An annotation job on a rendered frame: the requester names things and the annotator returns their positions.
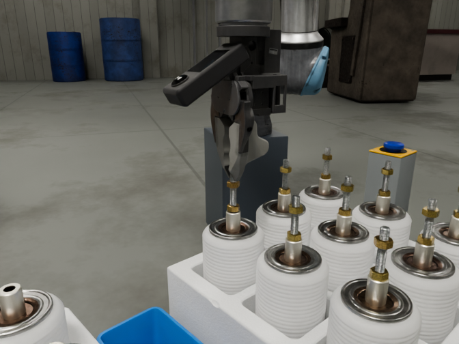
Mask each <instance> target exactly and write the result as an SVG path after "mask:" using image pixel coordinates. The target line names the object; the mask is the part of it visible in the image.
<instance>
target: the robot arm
mask: <svg viewBox="0 0 459 344"><path fill-rule="evenodd" d="M318 8H319V0H281V29H270V27H269V26H267V24H270V23H271V22H272V16H273V0H215V22H216V23H217V24H220V26H218V27H217V37H225V38H229V43H225V44H223V45H221V46H220V47H218V48H217V49H216V50H215V51H213V52H212V53H210V54H209V55H208V56H206V57H205V58H203V59H202V60H201V61H199V62H198V63H196V64H195V65H194V66H193V67H191V68H190V69H188V70H187V71H186V72H185V73H183V74H181V75H180V76H177V77H176V78H175V79H174V80H173V81H172V82H170V84H168V85H167V86H165V87H164V88H163V93H164V95H165V96H166V98H167V99H168V101H169V103H171V104H175V105H179V106H184V107H187V106H189V105H190V104H192V103H193V102H194V101H196V99H198V98H199V97H201V96H202V95H204V94H205V93H206V92H207V91H208V90H210V89H211V88H212V93H211V107H210V118H211V124H212V131H213V136H214V142H215V143H216V146H217V151H218V154H219V158H220V160H221V164H222V166H223V169H224V170H225V172H226V174H227V176H228V177H229V178H230V174H231V175H232V177H233V179H234V181H235V182H237V181H239V180H240V178H241V177H242V174H243V172H244V170H245V166H246V164H247V163H248V162H251V161H252V160H255V159H257V158H259V157H261V156H263V155H265V154H266V153H267V152H268V148H269V144H268V141H267V140H265V139H263V138H260V137H262V136H266V135H269V134H271V133H272V123H271V120H270V114H274V113H285V112H286V94H288V95H300V96H302V95H316V94H318V93H319V92H320V90H321V88H322V84H323V81H324V76H325V72H326V67H327V62H328V58H329V47H326V46H323V42H324V38H323V37H322V36H321V35H320V34H319V33H318ZM280 94H283V104H280Z"/></svg>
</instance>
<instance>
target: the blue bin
mask: <svg viewBox="0 0 459 344"><path fill-rule="evenodd" d="M96 340H97V341H98V342H99V344H203V343H202V342H201V341H200V340H199V339H198V338H197V337H195V336H194V335H193V334H191V333H190V332H189V331H188V330H187V329H186V328H185V327H184V326H182V325H181V324H180V323H178V322H177V321H176V320H175V319H174V318H173V317H172V316H171V315H169V314H168V313H167V312H165V311H164V310H163V309H162V308H160V307H152V308H149V309H147V310H145V311H143V312H141V313H139V314H137V315H135V316H133V317H131V318H129V319H127V320H125V321H123V322H121V323H119V324H117V325H115V326H113V327H111V328H109V329H107V330H105V331H103V332H101V333H100V334H99V335H98V337H97V339H96Z"/></svg>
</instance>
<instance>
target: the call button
mask: <svg viewBox="0 0 459 344"><path fill-rule="evenodd" d="M383 147H385V150H387V151H389V152H400V151H402V149H404V144H403V143H401V142H396V141H386V142H384V144H383Z"/></svg>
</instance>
